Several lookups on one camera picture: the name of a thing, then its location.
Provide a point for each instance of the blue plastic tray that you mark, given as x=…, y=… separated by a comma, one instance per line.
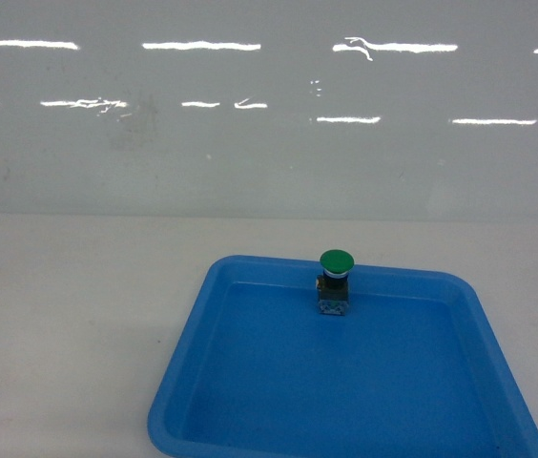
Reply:
x=412, y=369

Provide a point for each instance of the green mushroom push button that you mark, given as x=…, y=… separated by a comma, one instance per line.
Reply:
x=332, y=284

